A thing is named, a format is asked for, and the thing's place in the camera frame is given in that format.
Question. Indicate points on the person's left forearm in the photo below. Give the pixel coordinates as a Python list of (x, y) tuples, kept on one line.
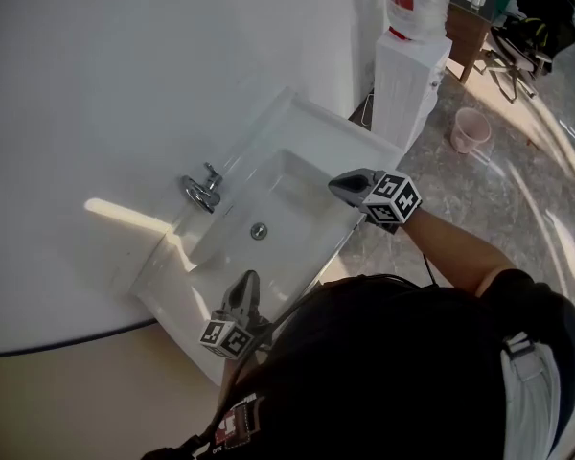
[(227, 376)]

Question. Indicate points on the clear water bottle red label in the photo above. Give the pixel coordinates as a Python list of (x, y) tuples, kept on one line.
[(421, 3)]

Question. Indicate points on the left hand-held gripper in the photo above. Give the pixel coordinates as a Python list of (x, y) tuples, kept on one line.
[(225, 338)]

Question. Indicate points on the pink waste bin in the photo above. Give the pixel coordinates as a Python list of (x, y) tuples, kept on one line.
[(465, 137)]

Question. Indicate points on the white water dispenser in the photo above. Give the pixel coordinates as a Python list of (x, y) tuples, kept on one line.
[(397, 94)]

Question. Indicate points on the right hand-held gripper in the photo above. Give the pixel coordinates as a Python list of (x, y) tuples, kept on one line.
[(393, 199)]

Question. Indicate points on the white ceramic sink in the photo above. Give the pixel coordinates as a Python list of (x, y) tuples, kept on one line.
[(292, 199)]

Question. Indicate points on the brown wooden sink cabinet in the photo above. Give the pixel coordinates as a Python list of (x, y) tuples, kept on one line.
[(465, 31)]

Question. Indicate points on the person's black shirt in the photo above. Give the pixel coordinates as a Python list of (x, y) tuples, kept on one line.
[(364, 376)]

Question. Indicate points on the chrome faucet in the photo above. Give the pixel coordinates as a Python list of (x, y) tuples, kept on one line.
[(201, 194)]

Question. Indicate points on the person's right forearm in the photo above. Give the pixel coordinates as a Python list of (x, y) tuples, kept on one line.
[(450, 247)]

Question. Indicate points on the grey mesh office chair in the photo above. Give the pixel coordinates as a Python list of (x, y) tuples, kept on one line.
[(522, 36)]

